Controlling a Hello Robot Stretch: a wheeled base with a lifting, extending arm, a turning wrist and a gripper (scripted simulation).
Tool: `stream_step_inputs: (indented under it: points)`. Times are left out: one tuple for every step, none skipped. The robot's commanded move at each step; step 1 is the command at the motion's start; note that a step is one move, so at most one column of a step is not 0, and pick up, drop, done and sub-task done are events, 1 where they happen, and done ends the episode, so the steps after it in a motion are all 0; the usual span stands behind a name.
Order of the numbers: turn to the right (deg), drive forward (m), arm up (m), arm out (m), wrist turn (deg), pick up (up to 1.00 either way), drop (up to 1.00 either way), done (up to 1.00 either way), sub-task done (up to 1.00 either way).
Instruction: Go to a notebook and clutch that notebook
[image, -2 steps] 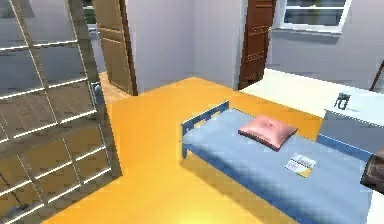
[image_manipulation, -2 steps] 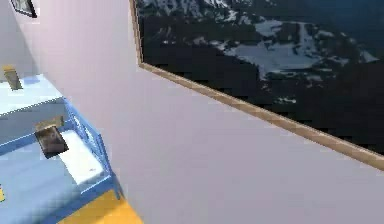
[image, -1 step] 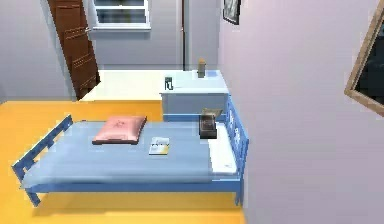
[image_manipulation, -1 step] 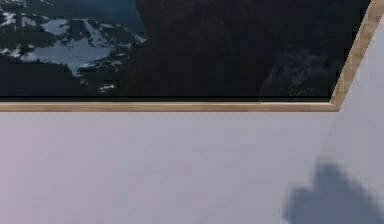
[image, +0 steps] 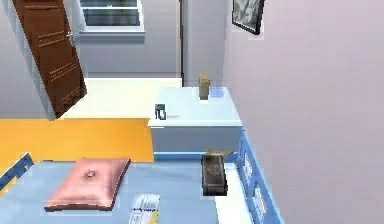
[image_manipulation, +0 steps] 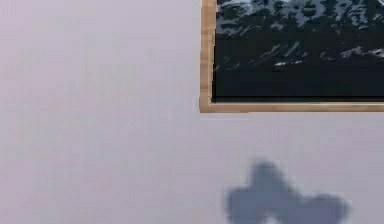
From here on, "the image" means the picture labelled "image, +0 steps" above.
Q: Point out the white bedside cabinet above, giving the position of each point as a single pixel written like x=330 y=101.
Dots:
x=196 y=123

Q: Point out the small dark alarm clock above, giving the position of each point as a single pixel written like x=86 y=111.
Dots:
x=160 y=111

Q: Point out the blue bed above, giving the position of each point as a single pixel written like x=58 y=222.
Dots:
x=173 y=186

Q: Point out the pink square pillow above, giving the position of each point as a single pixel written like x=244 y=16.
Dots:
x=88 y=183

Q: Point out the white framed window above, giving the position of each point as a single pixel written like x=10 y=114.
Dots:
x=111 y=15

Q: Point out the brown wooden room door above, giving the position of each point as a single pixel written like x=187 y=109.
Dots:
x=53 y=56

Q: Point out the black framed wall picture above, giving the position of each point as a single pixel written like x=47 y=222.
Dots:
x=247 y=14

